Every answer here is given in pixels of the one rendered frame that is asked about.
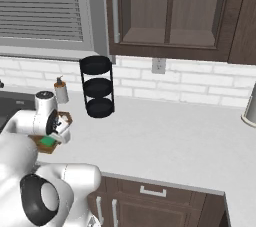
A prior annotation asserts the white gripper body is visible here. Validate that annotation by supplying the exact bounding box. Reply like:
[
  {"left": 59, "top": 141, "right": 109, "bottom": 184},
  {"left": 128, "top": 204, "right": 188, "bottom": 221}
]
[{"left": 49, "top": 126, "right": 72, "bottom": 145}]

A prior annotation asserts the green sponge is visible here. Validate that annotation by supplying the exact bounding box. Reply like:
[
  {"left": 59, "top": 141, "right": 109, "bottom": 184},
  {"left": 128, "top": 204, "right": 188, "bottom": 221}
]
[{"left": 39, "top": 135, "right": 56, "bottom": 148}]

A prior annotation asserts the wooden cutting board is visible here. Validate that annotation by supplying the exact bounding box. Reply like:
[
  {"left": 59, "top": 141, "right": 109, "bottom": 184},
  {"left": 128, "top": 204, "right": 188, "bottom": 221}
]
[{"left": 27, "top": 110, "right": 73, "bottom": 155}]

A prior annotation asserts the white soap dispenser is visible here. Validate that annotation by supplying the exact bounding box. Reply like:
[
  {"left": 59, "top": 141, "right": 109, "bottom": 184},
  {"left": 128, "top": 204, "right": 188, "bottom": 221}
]
[{"left": 53, "top": 75, "right": 70, "bottom": 105}]

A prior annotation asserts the black three-tier stand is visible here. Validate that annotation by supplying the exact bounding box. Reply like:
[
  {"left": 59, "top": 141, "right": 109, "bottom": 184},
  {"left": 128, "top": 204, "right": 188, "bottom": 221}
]
[{"left": 78, "top": 55, "right": 116, "bottom": 119}]

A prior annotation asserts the dark grey sink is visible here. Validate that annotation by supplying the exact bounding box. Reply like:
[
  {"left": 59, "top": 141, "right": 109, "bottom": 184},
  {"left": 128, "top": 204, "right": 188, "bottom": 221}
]
[{"left": 0, "top": 90, "right": 38, "bottom": 133}]

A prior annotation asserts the brown base cupboard door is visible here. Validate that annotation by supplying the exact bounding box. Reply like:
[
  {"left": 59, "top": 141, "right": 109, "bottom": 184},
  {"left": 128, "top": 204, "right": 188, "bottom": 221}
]
[
  {"left": 87, "top": 176, "right": 118, "bottom": 227},
  {"left": 111, "top": 192, "right": 188, "bottom": 227}
]

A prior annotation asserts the brown drawer front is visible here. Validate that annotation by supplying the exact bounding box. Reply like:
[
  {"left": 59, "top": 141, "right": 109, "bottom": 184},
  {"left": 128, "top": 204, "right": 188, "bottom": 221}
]
[{"left": 117, "top": 178, "right": 195, "bottom": 207}]

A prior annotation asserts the grey window with blinds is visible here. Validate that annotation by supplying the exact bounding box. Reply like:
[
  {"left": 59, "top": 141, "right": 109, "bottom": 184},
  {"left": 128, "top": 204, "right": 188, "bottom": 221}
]
[{"left": 0, "top": 0, "right": 117, "bottom": 64}]

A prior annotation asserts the silver base cupboard handle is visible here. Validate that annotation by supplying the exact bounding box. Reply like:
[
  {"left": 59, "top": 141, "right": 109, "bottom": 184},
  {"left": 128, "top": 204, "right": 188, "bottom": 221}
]
[
  {"left": 111, "top": 198, "right": 120, "bottom": 227},
  {"left": 95, "top": 196, "right": 104, "bottom": 227}
]

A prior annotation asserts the silver drawer handle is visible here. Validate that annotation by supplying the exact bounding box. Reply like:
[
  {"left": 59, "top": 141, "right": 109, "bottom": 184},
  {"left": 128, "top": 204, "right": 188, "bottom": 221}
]
[{"left": 139, "top": 185, "right": 168, "bottom": 199}]

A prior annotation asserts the grey wall socket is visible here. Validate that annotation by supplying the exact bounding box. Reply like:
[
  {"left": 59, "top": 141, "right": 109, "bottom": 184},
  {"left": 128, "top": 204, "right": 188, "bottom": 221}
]
[{"left": 151, "top": 57, "right": 167, "bottom": 75}]

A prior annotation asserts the silver wall cupboard handle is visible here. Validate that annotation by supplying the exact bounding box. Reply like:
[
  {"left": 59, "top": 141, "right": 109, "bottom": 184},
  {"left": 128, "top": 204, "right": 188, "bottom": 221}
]
[{"left": 111, "top": 0, "right": 121, "bottom": 45}]

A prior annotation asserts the brown solid wall cupboard door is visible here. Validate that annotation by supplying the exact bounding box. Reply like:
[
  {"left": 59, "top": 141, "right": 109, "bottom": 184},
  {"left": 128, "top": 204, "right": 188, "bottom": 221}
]
[{"left": 227, "top": 0, "right": 256, "bottom": 66}]

